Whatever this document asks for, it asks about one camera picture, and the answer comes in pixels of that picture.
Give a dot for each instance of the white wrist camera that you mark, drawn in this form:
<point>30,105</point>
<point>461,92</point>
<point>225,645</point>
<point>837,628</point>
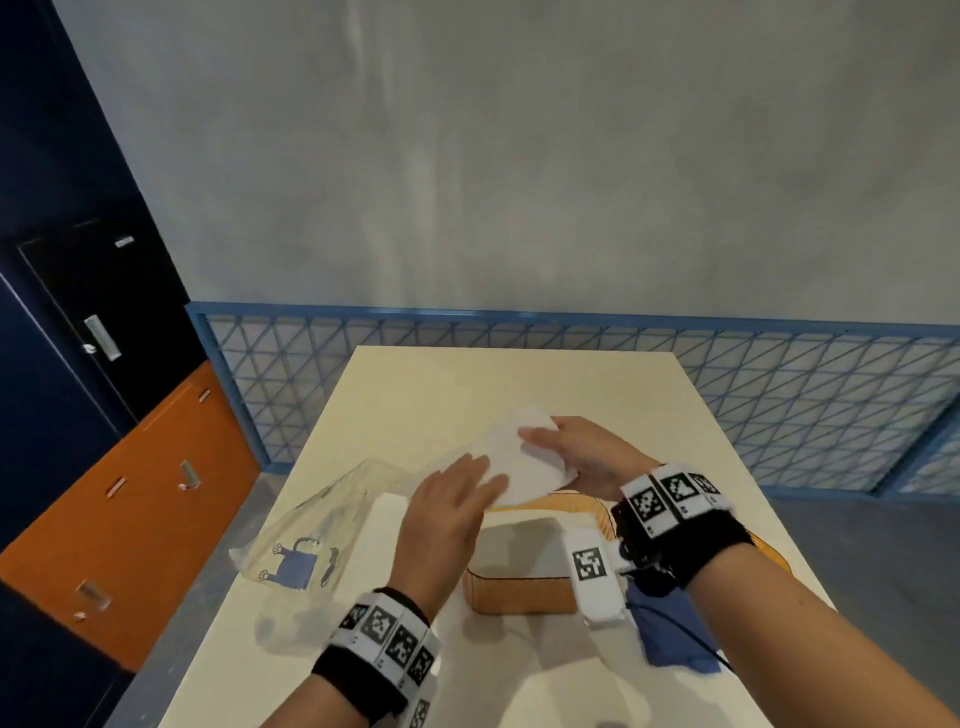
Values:
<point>600,600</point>
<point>420,712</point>

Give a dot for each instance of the dark blue locker bank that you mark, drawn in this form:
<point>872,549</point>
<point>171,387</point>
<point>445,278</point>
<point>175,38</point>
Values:
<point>52,187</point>

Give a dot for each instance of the person's left forearm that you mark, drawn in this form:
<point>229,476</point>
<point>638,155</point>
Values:
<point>315,709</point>

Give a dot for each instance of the orange locker cabinet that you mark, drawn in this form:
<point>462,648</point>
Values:
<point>112,555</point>

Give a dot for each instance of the thin white tissue sheaf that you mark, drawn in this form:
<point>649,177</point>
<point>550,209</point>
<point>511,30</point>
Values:
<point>525,465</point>

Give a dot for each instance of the person's left hand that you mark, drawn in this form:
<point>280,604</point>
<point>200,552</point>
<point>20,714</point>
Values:
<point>439,532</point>

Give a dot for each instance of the blue cleaning cloth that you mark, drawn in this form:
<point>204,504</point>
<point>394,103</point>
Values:
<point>675,645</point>

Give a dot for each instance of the person's right hand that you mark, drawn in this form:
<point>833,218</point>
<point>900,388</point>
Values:
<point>600,461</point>

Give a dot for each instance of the orange transparent tissue box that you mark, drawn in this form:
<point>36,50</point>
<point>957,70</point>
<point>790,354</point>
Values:
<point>517,596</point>

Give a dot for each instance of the orange slotted lid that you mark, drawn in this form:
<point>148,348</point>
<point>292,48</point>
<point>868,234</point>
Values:
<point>769,551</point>

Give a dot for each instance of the cat print tissue pack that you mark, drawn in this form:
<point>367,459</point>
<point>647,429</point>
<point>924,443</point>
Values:
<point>300,525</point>

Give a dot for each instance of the person's right forearm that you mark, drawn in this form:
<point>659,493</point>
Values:
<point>810,645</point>

